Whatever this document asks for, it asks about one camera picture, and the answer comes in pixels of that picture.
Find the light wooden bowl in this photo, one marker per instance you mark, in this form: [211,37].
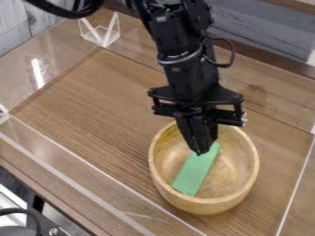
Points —
[231,176]

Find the black metal table bracket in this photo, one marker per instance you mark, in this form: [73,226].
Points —
[37,221]

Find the green rectangular block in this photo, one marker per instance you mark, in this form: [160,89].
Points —
[193,171]

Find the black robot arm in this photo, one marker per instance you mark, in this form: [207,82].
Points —
[176,26]

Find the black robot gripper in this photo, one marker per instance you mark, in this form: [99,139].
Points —
[193,94]

